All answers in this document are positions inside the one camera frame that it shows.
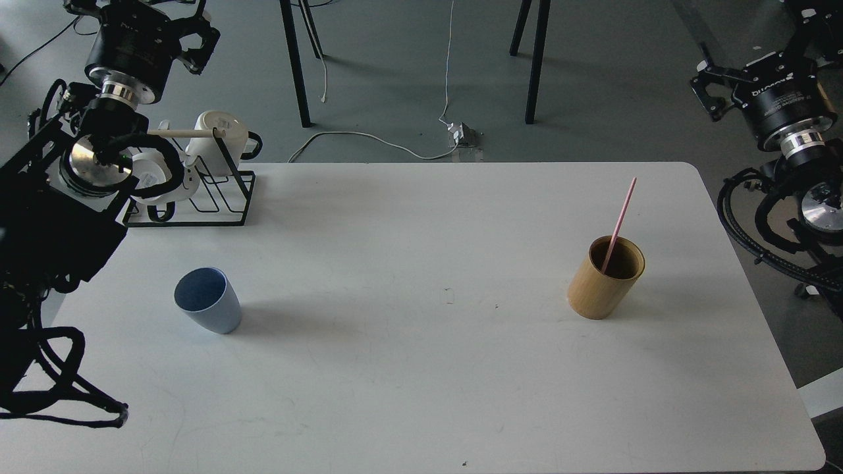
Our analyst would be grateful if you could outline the black cable on floor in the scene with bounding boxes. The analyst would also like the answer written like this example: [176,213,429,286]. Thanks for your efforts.
[0,13,99,86]

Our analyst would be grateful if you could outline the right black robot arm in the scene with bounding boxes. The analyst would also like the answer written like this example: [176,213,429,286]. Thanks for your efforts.
[690,1,841,314]

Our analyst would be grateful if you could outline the white power plug adapter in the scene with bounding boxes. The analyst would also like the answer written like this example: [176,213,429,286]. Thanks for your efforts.
[448,121,483,163]

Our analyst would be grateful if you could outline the black table leg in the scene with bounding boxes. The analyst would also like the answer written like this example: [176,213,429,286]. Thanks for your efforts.
[278,1,324,128]
[508,1,551,125]

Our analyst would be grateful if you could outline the black table leg left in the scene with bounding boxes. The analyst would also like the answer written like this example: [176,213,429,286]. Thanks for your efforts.
[278,1,324,128]

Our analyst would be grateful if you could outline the bamboo cylinder holder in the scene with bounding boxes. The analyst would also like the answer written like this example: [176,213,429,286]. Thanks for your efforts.
[567,235,645,320]

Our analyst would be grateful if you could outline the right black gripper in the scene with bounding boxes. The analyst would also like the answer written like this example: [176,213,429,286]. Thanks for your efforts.
[690,7,841,153]

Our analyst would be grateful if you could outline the white cable on floor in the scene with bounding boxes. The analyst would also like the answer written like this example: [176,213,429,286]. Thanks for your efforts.
[288,0,462,163]

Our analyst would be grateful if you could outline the black wire mug rack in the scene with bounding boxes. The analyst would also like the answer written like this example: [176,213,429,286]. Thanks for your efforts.
[122,129,256,228]

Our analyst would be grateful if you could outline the white mug lower left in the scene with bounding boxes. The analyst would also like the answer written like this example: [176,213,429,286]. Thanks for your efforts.
[132,151,201,206]

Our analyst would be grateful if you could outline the black table leg right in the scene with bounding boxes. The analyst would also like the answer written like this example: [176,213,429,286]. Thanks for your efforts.
[508,1,551,125]

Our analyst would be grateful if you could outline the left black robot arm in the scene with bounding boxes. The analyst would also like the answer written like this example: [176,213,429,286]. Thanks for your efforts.
[1,1,220,428]

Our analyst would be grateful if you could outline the white mug on rack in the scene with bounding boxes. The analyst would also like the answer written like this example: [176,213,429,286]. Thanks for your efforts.
[186,110,263,177]

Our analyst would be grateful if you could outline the blue plastic cup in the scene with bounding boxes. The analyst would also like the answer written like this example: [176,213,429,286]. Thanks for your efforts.
[173,267,243,335]

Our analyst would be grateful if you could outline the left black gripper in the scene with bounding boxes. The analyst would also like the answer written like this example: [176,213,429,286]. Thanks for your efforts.
[64,1,221,105]

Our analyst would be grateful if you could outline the pink chopstick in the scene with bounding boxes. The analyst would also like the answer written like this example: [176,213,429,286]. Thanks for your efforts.
[600,176,638,274]

